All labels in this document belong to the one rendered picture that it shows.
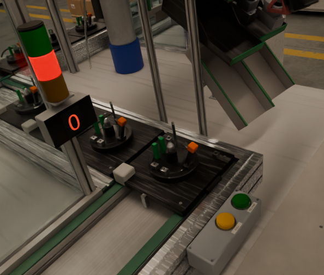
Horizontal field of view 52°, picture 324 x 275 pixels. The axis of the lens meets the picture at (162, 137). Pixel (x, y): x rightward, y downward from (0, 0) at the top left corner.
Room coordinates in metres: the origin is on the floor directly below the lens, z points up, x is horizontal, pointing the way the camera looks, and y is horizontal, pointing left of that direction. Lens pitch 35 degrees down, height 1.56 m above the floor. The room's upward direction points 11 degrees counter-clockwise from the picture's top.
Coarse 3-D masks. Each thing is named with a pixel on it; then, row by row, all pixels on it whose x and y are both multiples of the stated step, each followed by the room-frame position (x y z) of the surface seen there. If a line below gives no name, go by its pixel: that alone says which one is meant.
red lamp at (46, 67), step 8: (40, 56) 0.63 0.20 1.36; (48, 56) 0.63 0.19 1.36; (32, 64) 0.64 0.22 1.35; (40, 64) 0.63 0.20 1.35; (48, 64) 0.63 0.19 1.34; (56, 64) 0.64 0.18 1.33; (40, 72) 0.63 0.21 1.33; (48, 72) 0.63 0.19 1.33; (56, 72) 0.64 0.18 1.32; (40, 80) 0.63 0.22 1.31
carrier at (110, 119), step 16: (112, 112) 0.94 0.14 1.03; (96, 128) 0.90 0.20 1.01; (112, 128) 0.88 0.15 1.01; (128, 128) 0.90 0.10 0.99; (144, 128) 0.91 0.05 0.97; (80, 144) 0.89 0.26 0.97; (96, 144) 0.84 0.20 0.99; (112, 144) 0.83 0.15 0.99; (128, 144) 0.83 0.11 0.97; (144, 144) 0.82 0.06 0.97; (96, 160) 0.79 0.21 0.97; (112, 160) 0.77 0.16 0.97; (128, 160) 0.76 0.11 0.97; (112, 176) 0.72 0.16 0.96
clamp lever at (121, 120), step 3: (117, 117) 0.85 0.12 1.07; (114, 120) 0.84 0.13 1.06; (117, 120) 0.84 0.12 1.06; (120, 120) 0.82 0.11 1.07; (123, 120) 0.82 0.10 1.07; (126, 120) 0.82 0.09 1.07; (120, 123) 0.82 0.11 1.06; (123, 123) 0.81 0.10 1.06; (126, 123) 0.83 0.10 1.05; (120, 126) 0.82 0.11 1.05; (123, 126) 0.83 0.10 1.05; (120, 129) 0.83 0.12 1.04; (123, 129) 0.83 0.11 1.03; (120, 132) 0.83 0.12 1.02; (123, 132) 0.84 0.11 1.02; (120, 135) 0.83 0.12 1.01; (123, 135) 0.84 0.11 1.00
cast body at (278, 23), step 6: (270, 0) 0.93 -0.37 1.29; (264, 6) 0.93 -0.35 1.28; (276, 6) 0.90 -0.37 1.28; (282, 6) 0.90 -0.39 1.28; (258, 12) 0.97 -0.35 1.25; (264, 12) 0.93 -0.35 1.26; (258, 18) 0.94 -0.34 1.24; (264, 18) 0.92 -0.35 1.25; (270, 18) 0.91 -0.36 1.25; (276, 18) 0.90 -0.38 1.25; (282, 18) 0.91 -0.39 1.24; (264, 24) 0.92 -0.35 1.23; (270, 24) 0.90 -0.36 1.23; (276, 24) 0.90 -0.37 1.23; (282, 24) 0.92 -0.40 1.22
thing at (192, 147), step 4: (184, 144) 0.66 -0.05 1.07; (188, 144) 0.66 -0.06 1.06; (192, 144) 0.64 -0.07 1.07; (196, 144) 0.64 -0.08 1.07; (188, 148) 0.64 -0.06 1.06; (192, 148) 0.63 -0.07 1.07; (196, 148) 0.64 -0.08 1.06; (188, 152) 0.64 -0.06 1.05; (192, 152) 0.63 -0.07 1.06; (188, 156) 0.65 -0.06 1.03; (192, 156) 0.65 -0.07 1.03; (188, 160) 0.65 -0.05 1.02; (188, 164) 0.65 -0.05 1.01
